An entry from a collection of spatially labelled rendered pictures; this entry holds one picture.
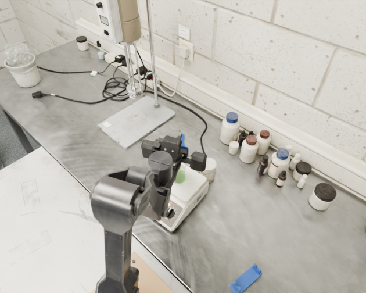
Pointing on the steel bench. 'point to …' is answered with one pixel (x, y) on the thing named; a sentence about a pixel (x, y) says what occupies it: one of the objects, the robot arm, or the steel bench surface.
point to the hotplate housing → (186, 206)
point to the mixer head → (119, 21)
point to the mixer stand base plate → (135, 121)
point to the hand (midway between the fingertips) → (179, 142)
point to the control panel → (174, 214)
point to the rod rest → (246, 279)
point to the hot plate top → (182, 192)
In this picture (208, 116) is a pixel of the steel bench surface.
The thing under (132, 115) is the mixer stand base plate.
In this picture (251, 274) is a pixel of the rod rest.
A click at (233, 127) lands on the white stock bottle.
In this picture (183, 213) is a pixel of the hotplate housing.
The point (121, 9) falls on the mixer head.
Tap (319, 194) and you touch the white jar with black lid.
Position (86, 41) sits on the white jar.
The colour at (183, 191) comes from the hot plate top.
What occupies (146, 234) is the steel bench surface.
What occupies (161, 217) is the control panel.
